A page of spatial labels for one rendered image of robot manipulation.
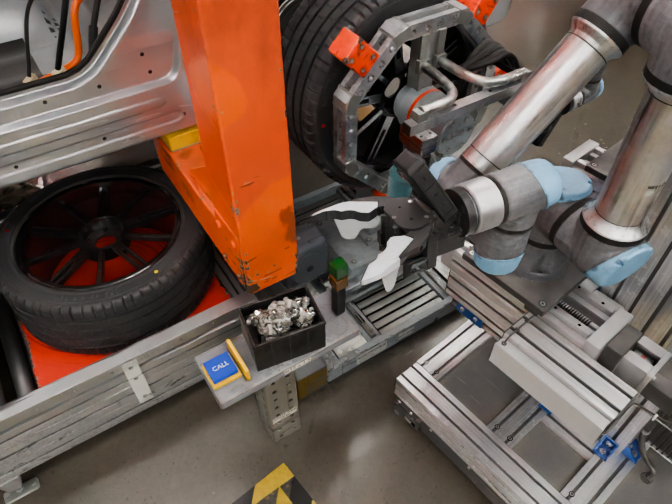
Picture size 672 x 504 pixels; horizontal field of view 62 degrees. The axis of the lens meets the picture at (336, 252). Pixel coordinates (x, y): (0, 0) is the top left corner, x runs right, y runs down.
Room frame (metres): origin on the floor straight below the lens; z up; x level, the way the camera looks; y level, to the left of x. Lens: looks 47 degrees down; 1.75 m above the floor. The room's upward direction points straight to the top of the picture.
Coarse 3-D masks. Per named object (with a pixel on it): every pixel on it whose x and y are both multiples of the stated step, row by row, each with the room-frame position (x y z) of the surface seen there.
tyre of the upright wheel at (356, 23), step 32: (320, 0) 1.51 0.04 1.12; (352, 0) 1.45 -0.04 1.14; (384, 0) 1.42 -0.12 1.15; (416, 0) 1.47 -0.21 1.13; (448, 0) 1.54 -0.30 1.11; (288, 32) 1.49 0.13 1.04; (320, 32) 1.41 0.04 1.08; (288, 64) 1.43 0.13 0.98; (320, 64) 1.34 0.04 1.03; (288, 96) 1.40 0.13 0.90; (320, 96) 1.31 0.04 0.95; (288, 128) 1.42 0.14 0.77; (320, 128) 1.31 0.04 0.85; (320, 160) 1.31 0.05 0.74
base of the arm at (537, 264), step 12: (528, 240) 0.82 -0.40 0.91; (528, 252) 0.81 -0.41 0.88; (540, 252) 0.80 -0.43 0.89; (552, 252) 0.80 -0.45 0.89; (528, 264) 0.80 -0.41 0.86; (540, 264) 0.80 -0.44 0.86; (552, 264) 0.79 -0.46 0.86; (564, 264) 0.81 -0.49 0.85; (528, 276) 0.79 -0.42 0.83; (540, 276) 0.78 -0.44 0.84; (552, 276) 0.79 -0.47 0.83
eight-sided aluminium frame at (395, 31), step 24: (384, 24) 1.38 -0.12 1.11; (408, 24) 1.36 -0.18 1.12; (432, 24) 1.40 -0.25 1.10; (456, 24) 1.45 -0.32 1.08; (480, 24) 1.49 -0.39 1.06; (384, 48) 1.32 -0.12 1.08; (480, 72) 1.58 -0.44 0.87; (336, 96) 1.29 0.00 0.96; (360, 96) 1.28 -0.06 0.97; (336, 120) 1.29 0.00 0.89; (480, 120) 1.54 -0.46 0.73; (336, 144) 1.29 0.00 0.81; (360, 168) 1.29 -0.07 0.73; (384, 192) 1.33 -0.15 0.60
